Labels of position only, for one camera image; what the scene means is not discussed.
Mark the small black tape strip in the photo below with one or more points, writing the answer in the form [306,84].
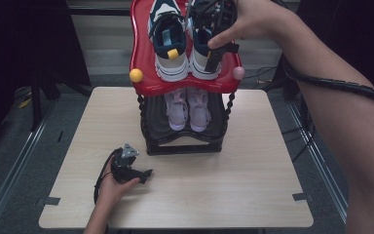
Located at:
[60,136]

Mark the dark metal stand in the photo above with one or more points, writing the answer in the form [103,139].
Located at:
[36,104]

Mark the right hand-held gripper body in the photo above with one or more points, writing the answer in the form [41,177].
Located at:
[211,14]

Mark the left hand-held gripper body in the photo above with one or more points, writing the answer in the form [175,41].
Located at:
[126,162]

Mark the metal floor rail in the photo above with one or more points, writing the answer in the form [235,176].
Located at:
[321,169]
[16,169]

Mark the yellow strip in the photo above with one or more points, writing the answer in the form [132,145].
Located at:
[24,103]

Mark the black curtain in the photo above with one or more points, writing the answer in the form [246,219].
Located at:
[19,48]
[354,29]

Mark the black tape piece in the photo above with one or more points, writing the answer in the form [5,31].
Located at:
[299,197]
[50,201]

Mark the purple sandal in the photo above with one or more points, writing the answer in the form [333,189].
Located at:
[177,110]
[199,112]

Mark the person's right hand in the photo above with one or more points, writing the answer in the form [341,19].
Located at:
[259,19]

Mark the navy and white sneaker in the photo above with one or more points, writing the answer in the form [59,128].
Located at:
[199,61]
[168,35]

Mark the red and black shoe rack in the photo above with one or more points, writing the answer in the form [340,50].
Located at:
[146,52]

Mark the person's left hand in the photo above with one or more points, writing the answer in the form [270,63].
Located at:
[112,191]

